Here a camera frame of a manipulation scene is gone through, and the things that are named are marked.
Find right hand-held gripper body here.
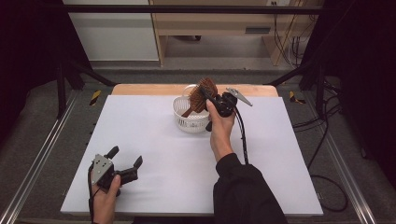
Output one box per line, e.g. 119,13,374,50
214,87,253,119

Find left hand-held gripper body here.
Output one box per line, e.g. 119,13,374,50
90,153,139,191

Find wooden paddle hairbrush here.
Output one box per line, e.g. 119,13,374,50
181,77,219,119

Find white slotted plastic basket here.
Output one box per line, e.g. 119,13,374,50
172,84,216,134

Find person's right hand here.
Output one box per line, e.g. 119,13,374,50
205,99,237,163

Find person's left hand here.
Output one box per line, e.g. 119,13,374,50
92,174,122,217

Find white table cover sheet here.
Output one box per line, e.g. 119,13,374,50
60,94,325,217

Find yellow black floor tape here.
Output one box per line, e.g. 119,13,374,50
89,90,103,106
289,90,307,105

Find light wooden table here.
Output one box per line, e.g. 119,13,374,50
110,83,279,98

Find light wooden desk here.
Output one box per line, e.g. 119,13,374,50
148,0,325,67

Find white cabinet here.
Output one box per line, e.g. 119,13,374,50
62,0,160,62

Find black curtain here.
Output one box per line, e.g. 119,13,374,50
304,0,396,181
0,0,92,147

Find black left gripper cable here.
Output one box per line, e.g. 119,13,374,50
87,163,96,224

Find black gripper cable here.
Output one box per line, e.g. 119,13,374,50
233,105,251,166
87,163,96,224

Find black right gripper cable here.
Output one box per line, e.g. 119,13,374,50
233,105,251,166

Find aluminium floor rail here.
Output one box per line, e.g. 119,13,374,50
0,90,79,224
322,132,378,224

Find black frame strut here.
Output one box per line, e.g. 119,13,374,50
264,60,327,119
56,60,118,119

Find dark desk drawer handle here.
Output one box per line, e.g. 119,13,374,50
245,26,272,35

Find black hanging power cables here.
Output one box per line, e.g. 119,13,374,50
271,3,305,68

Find black horizontal frame bar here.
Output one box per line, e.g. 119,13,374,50
62,4,325,15

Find black floor cable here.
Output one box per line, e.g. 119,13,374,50
292,79,349,214

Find white wall power socket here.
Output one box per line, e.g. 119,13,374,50
266,0,292,7

